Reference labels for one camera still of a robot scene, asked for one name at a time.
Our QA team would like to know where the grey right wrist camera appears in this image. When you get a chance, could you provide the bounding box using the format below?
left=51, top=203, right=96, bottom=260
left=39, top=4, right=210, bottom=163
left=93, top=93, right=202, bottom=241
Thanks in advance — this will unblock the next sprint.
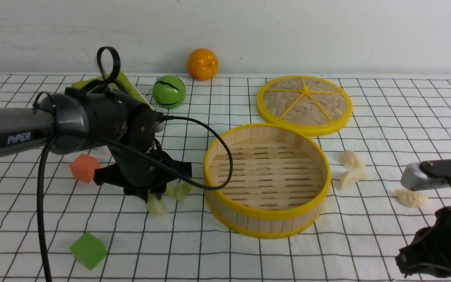
left=400, top=159, right=451, bottom=191

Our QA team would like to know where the orange toy fruit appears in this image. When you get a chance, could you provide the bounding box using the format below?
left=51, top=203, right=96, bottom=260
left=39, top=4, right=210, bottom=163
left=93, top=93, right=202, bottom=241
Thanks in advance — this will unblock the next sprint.
left=187, top=48, right=219, bottom=81

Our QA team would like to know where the green foam cube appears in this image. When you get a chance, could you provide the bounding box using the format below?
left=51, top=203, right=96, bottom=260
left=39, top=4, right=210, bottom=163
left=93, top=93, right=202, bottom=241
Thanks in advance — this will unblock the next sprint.
left=69, top=232, right=107, bottom=271

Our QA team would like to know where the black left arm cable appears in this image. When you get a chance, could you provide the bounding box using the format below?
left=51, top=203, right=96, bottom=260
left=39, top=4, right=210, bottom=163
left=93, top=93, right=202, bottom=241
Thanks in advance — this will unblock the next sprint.
left=33, top=46, right=234, bottom=282

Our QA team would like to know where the green striped toy ball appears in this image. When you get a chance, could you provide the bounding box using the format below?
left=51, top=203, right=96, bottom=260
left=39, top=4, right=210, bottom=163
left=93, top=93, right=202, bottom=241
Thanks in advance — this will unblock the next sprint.
left=152, top=75, right=187, bottom=109

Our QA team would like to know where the orange foam cube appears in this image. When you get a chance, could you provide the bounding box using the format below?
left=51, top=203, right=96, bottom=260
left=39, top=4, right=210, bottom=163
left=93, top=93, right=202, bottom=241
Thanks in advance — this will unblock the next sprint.
left=69, top=153, right=100, bottom=183

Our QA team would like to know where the white checkered tablecloth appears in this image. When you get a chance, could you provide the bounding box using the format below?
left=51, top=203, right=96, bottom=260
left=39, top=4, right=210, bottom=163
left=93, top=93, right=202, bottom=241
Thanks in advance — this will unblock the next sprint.
left=0, top=74, right=451, bottom=282

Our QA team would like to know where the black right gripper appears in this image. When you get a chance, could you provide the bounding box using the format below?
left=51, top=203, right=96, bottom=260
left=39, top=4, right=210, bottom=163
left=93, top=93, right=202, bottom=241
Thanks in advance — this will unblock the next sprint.
left=395, top=178, right=451, bottom=278

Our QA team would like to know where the bamboo steamer tray yellow rim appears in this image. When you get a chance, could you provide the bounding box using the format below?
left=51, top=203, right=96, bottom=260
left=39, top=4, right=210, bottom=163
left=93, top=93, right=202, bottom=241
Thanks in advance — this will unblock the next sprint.
left=204, top=123, right=331, bottom=239

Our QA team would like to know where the green lidded storage box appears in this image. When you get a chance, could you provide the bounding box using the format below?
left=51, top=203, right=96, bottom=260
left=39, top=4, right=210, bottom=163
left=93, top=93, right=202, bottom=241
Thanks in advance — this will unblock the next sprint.
left=71, top=72, right=155, bottom=110

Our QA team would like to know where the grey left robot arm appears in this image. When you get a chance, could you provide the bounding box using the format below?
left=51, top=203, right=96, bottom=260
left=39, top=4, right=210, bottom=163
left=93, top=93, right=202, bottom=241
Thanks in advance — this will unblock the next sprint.
left=0, top=88, right=193, bottom=178

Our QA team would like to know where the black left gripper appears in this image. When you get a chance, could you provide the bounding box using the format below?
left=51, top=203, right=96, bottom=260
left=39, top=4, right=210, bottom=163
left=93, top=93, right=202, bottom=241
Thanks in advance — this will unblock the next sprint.
left=93, top=140, right=193, bottom=202

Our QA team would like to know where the white dumpling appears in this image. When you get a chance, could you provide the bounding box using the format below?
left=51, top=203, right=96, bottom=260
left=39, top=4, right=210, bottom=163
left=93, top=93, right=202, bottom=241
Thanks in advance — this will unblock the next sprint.
left=339, top=168, right=368, bottom=190
left=394, top=189, right=429, bottom=208
left=339, top=150, right=366, bottom=170

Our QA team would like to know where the pale green dumpling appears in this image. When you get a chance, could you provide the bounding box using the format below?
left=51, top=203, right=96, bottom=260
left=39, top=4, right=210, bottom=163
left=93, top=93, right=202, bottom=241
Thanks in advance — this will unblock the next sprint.
left=146, top=193, right=168, bottom=216
left=164, top=181, right=193, bottom=202

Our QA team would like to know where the yellow woven steamer lid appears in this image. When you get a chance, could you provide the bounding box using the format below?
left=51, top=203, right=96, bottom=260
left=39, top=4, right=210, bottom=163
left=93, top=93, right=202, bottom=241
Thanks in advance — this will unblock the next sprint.
left=256, top=75, right=353, bottom=136

